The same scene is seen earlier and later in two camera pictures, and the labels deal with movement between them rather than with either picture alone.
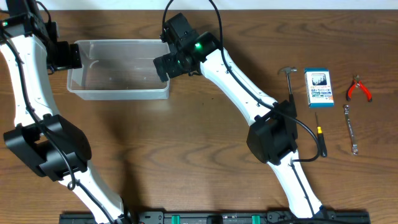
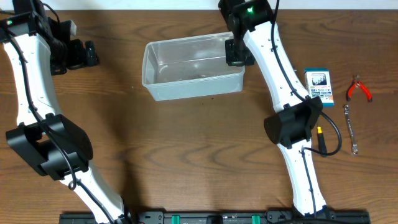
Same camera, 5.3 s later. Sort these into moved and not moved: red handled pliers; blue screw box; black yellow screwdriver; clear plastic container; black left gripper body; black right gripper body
Moved: black right gripper body; clear plastic container
Not moved: blue screw box; black left gripper body; red handled pliers; black yellow screwdriver
